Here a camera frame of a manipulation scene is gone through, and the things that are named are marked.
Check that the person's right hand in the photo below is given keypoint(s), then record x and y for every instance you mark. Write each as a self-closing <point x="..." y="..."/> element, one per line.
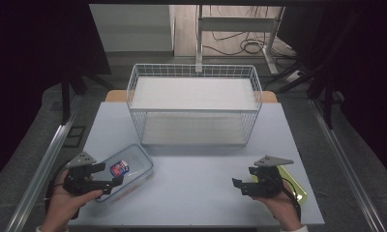
<point x="285" y="209"/>

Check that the dark curtain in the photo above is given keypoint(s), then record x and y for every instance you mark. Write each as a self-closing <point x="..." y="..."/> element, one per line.
<point x="27" y="64"/>
<point x="369" y="64"/>

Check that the clear plastic food container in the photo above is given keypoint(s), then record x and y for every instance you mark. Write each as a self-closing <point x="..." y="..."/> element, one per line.
<point x="135" y="161"/>

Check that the wooden board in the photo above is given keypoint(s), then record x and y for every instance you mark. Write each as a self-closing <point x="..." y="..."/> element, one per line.
<point x="115" y="96"/>

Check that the person's left hand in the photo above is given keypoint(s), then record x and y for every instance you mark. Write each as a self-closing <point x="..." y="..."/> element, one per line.
<point x="64" y="206"/>

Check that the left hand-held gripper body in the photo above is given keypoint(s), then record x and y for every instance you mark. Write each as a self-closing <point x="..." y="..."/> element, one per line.
<point x="80" y="180"/>

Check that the black floor plate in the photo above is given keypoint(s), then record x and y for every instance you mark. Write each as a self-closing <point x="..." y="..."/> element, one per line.
<point x="74" y="137"/>

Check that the white cabinet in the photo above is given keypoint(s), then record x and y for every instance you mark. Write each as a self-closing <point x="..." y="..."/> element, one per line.
<point x="133" y="27"/>

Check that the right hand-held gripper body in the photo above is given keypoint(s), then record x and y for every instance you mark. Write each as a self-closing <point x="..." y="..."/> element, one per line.
<point x="269" y="182"/>

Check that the black stand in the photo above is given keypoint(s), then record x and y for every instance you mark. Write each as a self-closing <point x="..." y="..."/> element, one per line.
<point x="327" y="106"/>
<point x="65" y="100"/>

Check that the aluminium rail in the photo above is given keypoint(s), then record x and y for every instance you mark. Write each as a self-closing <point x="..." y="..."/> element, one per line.
<point x="43" y="170"/>
<point x="343" y="161"/>

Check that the white desk frame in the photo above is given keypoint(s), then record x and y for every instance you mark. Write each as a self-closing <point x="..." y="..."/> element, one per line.
<point x="236" y="24"/>

